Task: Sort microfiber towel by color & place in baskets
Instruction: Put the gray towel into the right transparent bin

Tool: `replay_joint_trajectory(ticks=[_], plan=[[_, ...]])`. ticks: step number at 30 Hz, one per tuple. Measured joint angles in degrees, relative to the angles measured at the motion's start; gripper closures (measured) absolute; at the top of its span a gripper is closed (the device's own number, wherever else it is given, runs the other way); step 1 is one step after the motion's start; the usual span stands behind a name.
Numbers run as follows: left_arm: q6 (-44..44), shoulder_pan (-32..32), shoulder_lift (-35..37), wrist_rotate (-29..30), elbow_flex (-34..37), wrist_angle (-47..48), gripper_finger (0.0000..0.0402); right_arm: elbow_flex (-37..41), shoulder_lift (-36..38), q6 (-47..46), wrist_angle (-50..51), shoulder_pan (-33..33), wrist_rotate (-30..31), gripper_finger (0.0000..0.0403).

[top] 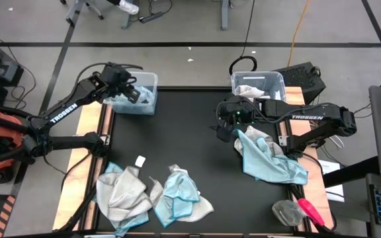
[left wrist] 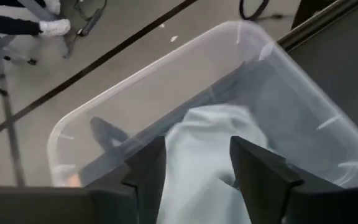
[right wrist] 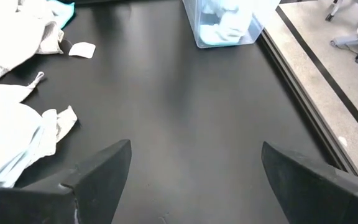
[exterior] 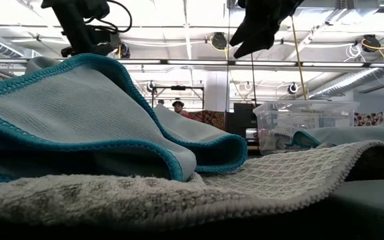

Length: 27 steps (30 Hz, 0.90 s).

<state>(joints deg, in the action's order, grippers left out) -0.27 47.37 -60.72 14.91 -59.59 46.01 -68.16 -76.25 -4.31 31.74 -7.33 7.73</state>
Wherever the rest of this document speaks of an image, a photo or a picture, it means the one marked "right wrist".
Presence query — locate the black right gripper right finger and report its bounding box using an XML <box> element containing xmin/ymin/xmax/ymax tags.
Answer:
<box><xmin>262</xmin><ymin>142</ymin><xmax>358</xmax><ymax>224</ymax></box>

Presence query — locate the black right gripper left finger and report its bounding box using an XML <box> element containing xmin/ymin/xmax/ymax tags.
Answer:
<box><xmin>16</xmin><ymin>139</ymin><xmax>132</xmax><ymax>224</ymax></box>

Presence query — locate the white waffle microfiber towel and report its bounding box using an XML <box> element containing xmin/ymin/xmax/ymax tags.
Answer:
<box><xmin>0</xmin><ymin>71</ymin><xmax>78</xmax><ymax>162</ymax></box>
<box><xmin>0</xmin><ymin>0</ymin><xmax>65</xmax><ymax>83</ymax></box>

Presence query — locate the light blue microfiber towel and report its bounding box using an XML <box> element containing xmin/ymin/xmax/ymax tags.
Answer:
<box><xmin>199</xmin><ymin>0</ymin><xmax>254</xmax><ymax>47</ymax></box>
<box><xmin>0</xmin><ymin>102</ymin><xmax>48</xmax><ymax>189</ymax></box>
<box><xmin>45</xmin><ymin>0</ymin><xmax>75</xmax><ymax>29</ymax></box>

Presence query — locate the small white fabric label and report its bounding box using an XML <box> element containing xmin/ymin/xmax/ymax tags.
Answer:
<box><xmin>68</xmin><ymin>42</ymin><xmax>96</xmax><ymax>59</ymax></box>

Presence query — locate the grey desk foot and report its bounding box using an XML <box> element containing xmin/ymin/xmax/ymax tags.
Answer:
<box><xmin>330</xmin><ymin>34</ymin><xmax>358</xmax><ymax>48</ymax></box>

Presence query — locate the clear plastic storage bin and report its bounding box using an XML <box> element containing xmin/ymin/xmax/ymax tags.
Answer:
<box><xmin>181</xmin><ymin>0</ymin><xmax>281</xmax><ymax>49</ymax></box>

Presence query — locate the grey chair base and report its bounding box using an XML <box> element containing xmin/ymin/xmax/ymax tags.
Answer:
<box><xmin>324</xmin><ymin>0</ymin><xmax>344</xmax><ymax>22</ymax></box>

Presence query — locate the black table frame rail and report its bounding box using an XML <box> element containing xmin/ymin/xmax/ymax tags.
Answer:
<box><xmin>258</xmin><ymin>6</ymin><xmax>358</xmax><ymax>178</ymax></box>

